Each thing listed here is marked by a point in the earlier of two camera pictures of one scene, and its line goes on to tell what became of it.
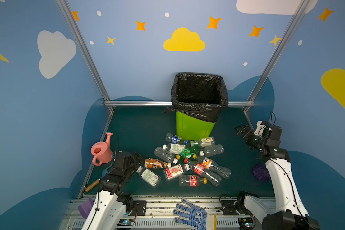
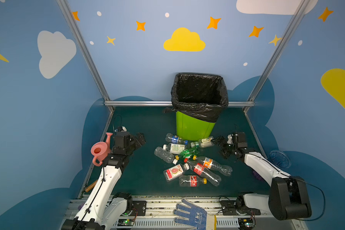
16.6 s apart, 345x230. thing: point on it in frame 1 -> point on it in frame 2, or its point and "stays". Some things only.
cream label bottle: x=204 y=142 stays
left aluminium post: x=84 y=50 stays
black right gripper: x=250 y=136 -> x=227 y=145
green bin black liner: x=197 y=99 stays
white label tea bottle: x=174 y=148 stays
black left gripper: x=132 y=160 -> x=134 y=141
